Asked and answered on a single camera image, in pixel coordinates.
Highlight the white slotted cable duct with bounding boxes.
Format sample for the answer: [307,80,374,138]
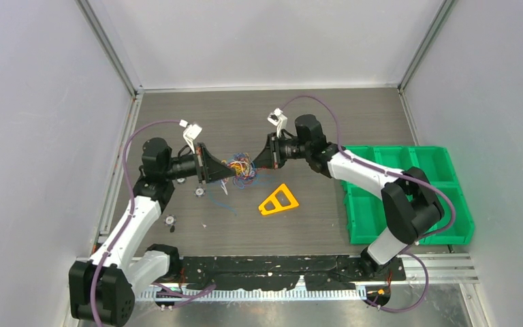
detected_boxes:
[148,286,368,302]

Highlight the poker chip lower left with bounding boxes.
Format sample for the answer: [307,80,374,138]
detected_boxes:
[163,215,176,226]

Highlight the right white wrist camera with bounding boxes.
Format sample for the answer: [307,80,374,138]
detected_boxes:
[267,108,288,138]

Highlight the poker chip middle left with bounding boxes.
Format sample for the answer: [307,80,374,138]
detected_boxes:
[194,187,206,198]

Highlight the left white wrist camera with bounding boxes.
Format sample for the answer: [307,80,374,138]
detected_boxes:
[179,119,202,154]

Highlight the yellow triangular plastic frame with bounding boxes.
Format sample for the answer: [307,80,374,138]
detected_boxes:
[258,183,300,216]

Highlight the aluminium frame rail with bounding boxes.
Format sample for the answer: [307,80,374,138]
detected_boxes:
[399,253,479,284]

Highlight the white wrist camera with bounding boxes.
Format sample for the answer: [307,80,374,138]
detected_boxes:
[267,108,288,138]
[179,119,202,154]

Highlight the colourful wire bundle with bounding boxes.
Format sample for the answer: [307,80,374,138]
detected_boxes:
[205,152,267,217]

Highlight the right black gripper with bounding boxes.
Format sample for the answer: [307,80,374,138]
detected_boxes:
[253,131,311,170]

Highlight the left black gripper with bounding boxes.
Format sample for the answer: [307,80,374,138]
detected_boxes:
[163,143,236,184]

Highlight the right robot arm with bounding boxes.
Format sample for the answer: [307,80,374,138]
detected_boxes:
[253,109,445,280]

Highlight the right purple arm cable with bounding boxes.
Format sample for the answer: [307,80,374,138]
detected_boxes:
[281,95,457,314]

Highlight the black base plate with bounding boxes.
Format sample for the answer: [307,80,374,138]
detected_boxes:
[172,255,406,291]

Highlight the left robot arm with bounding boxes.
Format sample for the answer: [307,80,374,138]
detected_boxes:
[68,138,235,326]

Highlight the green plastic bin organiser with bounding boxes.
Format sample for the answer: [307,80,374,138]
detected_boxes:
[337,144,476,247]

